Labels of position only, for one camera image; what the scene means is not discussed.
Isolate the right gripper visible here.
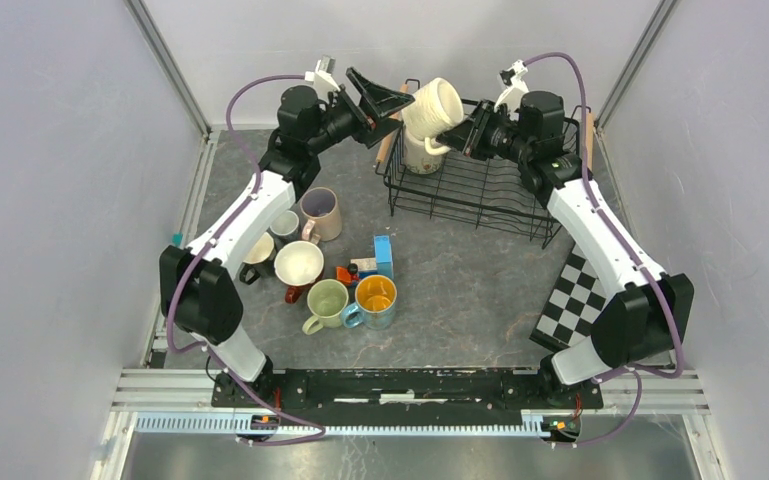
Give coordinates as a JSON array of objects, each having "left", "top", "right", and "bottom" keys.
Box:
[{"left": 439, "top": 98, "right": 535, "bottom": 165}]

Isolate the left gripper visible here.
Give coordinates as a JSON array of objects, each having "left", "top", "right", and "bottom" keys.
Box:
[{"left": 307, "top": 69, "right": 415, "bottom": 156}]

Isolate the cream cup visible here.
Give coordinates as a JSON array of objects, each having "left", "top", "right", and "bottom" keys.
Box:
[{"left": 402, "top": 77, "right": 465, "bottom": 156}]

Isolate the cream floral mug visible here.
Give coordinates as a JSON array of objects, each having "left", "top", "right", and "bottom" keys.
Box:
[{"left": 402, "top": 128, "right": 450, "bottom": 175}]

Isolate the pink mug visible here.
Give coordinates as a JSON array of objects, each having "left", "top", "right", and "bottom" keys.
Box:
[{"left": 299, "top": 187, "right": 342, "bottom": 243}]

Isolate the grey blue small cup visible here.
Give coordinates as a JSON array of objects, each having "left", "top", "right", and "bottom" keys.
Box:
[{"left": 268, "top": 209, "right": 300, "bottom": 244}]

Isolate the red mug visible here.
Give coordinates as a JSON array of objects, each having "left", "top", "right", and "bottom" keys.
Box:
[{"left": 274, "top": 240, "right": 325, "bottom": 304}]

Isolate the blue mug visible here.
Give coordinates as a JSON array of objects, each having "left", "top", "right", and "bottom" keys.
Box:
[{"left": 340, "top": 274, "right": 398, "bottom": 330}]

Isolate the black mug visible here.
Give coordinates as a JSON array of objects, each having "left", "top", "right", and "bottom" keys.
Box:
[{"left": 239, "top": 233, "right": 277, "bottom": 285}]

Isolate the green mug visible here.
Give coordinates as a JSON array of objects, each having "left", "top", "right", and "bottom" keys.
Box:
[{"left": 302, "top": 279, "right": 349, "bottom": 335}]

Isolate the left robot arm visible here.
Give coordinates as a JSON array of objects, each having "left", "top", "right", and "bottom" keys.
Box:
[{"left": 159, "top": 68, "right": 414, "bottom": 408}]

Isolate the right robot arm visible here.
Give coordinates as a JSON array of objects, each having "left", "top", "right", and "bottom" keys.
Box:
[{"left": 439, "top": 91, "right": 694, "bottom": 408}]

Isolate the toy block structure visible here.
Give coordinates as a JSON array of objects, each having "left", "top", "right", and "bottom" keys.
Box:
[{"left": 335, "top": 235, "right": 395, "bottom": 287}]

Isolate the checkerboard calibration board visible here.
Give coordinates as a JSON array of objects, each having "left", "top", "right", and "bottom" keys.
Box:
[{"left": 530, "top": 245, "right": 607, "bottom": 352}]

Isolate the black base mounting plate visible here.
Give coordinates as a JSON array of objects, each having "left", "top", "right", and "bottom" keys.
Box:
[{"left": 210, "top": 368, "right": 605, "bottom": 427}]

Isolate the black wire dish rack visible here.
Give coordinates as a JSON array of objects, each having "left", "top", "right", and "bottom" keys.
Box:
[{"left": 376, "top": 91, "right": 586, "bottom": 245}]

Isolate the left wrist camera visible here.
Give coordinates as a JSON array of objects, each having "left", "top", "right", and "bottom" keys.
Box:
[{"left": 304, "top": 55, "right": 343, "bottom": 102}]

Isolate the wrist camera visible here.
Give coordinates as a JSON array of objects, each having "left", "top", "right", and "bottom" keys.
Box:
[
  {"left": 304, "top": 55, "right": 343, "bottom": 102},
  {"left": 494, "top": 60, "right": 529, "bottom": 114}
]

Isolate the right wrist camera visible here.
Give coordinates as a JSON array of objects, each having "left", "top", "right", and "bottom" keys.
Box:
[{"left": 494, "top": 60, "right": 529, "bottom": 114}]

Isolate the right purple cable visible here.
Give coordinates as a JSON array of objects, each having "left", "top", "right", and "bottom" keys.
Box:
[{"left": 523, "top": 51, "right": 685, "bottom": 449}]

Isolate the slotted cable duct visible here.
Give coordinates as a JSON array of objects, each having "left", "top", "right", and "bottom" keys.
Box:
[{"left": 135, "top": 412, "right": 550, "bottom": 439}]

